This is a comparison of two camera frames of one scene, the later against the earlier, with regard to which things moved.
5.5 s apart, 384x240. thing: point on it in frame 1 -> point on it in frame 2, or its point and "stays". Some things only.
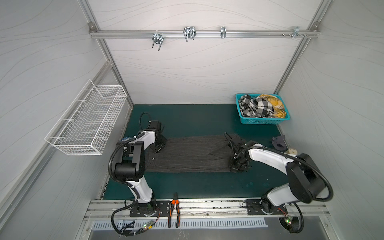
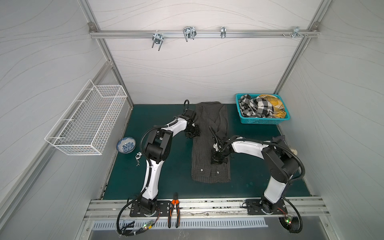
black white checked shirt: x=255 y=107 stays
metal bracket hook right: x=295 y=32 stays
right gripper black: x=238 y=161 -> x=218 y=156
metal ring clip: x=223 y=32 stays
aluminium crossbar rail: x=201 y=33 stays
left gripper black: x=164 y=140 -> x=197 y=133
